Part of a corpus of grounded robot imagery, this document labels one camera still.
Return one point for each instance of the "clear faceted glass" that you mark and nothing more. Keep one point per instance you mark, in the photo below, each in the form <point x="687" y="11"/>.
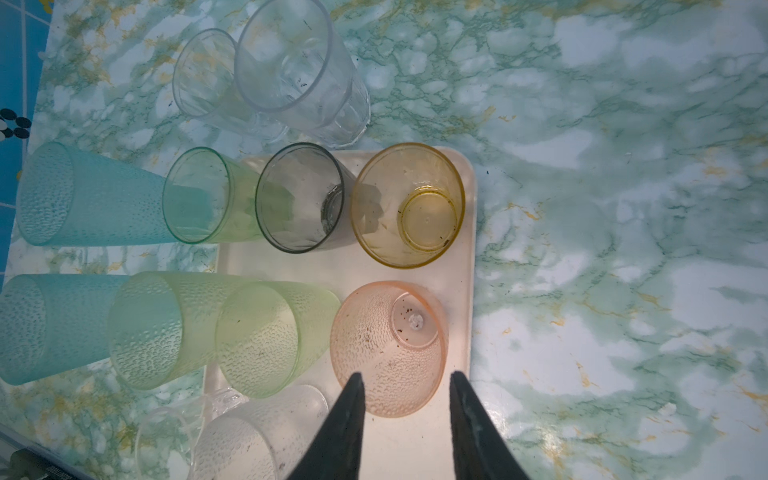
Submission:
<point x="204" y="88"/>

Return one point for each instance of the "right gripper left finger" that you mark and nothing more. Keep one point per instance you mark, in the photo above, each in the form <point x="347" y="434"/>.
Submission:
<point x="335" y="452"/>

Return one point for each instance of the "small clear glass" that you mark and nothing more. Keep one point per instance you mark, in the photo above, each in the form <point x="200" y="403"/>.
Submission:
<point x="167" y="436"/>

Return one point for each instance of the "frosted clear textured cup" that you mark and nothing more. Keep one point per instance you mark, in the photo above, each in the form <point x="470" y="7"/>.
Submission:
<point x="261" y="438"/>

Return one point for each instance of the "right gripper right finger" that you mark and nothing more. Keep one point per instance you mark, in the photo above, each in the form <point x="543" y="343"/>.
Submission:
<point x="479" y="452"/>

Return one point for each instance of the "pink rectangular tray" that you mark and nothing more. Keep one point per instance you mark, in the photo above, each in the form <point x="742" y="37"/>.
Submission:
<point x="419" y="445"/>

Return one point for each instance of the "grey smoky cup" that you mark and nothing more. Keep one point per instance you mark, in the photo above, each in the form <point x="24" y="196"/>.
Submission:
<point x="303" y="200"/>

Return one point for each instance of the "pink textured cup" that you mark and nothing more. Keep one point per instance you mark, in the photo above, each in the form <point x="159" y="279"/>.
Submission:
<point x="395" y="334"/>

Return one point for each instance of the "light green textured cup front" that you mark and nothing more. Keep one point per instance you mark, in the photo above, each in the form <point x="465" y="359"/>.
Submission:
<point x="269" y="333"/>

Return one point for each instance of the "large clear glass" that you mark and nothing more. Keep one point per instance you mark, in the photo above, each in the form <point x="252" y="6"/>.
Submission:
<point x="291" y="64"/>

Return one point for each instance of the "tall teal cup rear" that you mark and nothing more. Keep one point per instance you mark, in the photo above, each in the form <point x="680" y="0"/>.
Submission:
<point x="69" y="197"/>

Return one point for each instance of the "tall teal cup front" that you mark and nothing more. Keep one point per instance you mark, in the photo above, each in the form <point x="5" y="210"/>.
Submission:
<point x="51" y="323"/>

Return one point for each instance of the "green transparent cup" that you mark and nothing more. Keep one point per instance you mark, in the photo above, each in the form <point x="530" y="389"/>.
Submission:
<point x="210" y="198"/>

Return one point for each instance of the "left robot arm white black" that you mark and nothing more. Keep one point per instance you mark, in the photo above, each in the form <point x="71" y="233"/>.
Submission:
<point x="26" y="464"/>

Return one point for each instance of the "light green textured cup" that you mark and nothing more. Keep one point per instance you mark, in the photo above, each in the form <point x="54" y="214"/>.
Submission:
<point x="269" y="333"/>
<point x="161" y="325"/>

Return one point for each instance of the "amber yellow cup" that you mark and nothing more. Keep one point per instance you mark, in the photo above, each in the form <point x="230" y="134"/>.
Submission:
<point x="407" y="205"/>

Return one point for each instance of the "tall teal cup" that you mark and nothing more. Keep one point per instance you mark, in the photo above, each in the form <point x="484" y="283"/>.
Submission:
<point x="69" y="197"/>
<point x="51" y="323"/>

